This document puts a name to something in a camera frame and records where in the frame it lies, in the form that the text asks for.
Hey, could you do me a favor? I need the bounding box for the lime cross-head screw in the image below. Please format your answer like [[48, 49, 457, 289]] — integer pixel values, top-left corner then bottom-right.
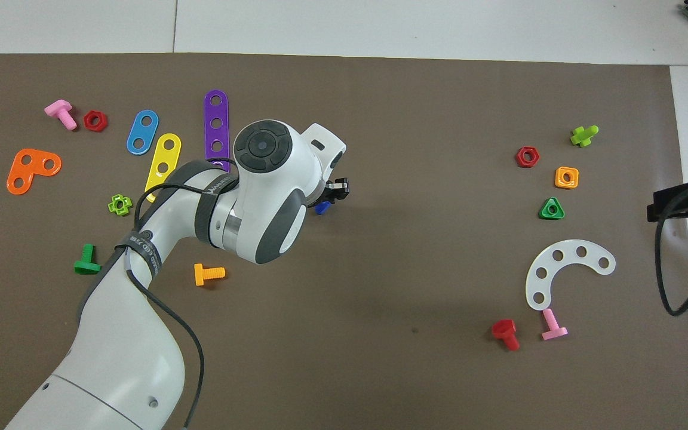
[[570, 125, 600, 148]]

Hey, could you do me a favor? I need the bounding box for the green triangle nut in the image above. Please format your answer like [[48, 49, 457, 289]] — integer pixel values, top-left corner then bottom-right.
[[539, 197, 566, 220]]

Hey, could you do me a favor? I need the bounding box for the orange plastic screw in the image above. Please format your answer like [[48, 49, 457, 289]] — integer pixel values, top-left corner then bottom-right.
[[194, 263, 226, 287]]

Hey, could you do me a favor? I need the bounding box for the pink plastic screw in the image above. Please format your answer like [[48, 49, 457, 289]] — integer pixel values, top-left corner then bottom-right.
[[44, 99, 78, 131], [541, 308, 569, 341]]

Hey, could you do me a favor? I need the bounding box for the red plastic screw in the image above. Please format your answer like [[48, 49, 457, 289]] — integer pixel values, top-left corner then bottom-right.
[[492, 319, 520, 352]]

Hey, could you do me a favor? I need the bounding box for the lime cross nut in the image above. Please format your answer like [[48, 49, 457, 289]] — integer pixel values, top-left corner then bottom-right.
[[107, 194, 133, 217]]

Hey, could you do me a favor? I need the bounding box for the green plastic screw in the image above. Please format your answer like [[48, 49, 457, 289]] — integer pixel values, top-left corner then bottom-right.
[[73, 244, 103, 275]]

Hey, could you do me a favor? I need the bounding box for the white curved five-hole plate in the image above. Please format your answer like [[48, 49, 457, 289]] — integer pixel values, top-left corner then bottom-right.
[[526, 239, 616, 311]]

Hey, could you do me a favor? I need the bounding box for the brown table mat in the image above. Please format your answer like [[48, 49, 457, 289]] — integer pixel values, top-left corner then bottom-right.
[[0, 53, 688, 430]]

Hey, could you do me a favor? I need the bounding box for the purple four-hole plate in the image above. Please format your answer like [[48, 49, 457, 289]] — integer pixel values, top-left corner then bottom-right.
[[204, 90, 231, 174]]

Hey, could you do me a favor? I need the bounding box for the yellow three-hole plate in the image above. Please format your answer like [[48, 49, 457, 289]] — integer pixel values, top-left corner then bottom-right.
[[144, 133, 182, 204]]

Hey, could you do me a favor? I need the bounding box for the blue two-hole plate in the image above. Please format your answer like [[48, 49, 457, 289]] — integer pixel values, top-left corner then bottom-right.
[[126, 110, 160, 156]]

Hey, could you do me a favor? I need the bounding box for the orange heart three-hole plate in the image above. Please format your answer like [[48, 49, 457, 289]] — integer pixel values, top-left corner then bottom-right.
[[7, 148, 62, 195]]

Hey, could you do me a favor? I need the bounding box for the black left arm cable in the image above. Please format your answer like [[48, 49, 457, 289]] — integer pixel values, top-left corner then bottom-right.
[[123, 158, 240, 430]]

